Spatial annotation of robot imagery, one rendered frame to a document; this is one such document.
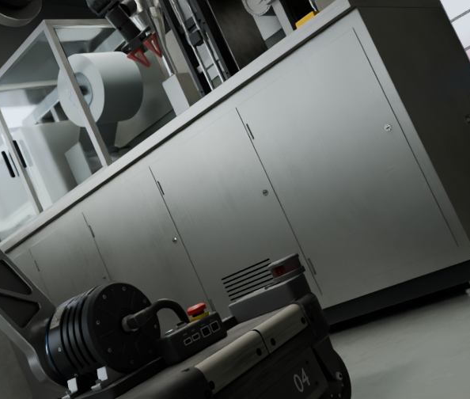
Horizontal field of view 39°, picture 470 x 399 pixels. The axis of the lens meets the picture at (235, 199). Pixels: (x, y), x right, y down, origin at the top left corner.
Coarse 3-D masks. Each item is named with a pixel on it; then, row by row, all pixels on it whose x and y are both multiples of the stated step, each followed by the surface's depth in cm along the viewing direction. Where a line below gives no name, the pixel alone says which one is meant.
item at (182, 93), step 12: (144, 12) 277; (156, 12) 279; (144, 24) 278; (156, 24) 279; (168, 60) 280; (168, 72) 281; (168, 84) 278; (180, 84) 275; (192, 84) 280; (168, 96) 280; (180, 96) 275; (192, 96) 277; (180, 108) 277
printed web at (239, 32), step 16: (208, 0) 248; (224, 0) 256; (240, 0) 263; (224, 16) 252; (240, 16) 259; (224, 32) 248; (240, 32) 255; (256, 32) 263; (240, 48) 251; (256, 48) 259; (240, 64) 247
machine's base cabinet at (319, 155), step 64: (320, 64) 193; (384, 64) 182; (448, 64) 214; (192, 128) 231; (256, 128) 213; (320, 128) 198; (384, 128) 185; (448, 128) 195; (128, 192) 259; (192, 192) 237; (256, 192) 219; (320, 192) 203; (384, 192) 190; (448, 192) 179; (64, 256) 296; (128, 256) 268; (192, 256) 244; (256, 256) 225; (320, 256) 208; (384, 256) 194; (448, 256) 182
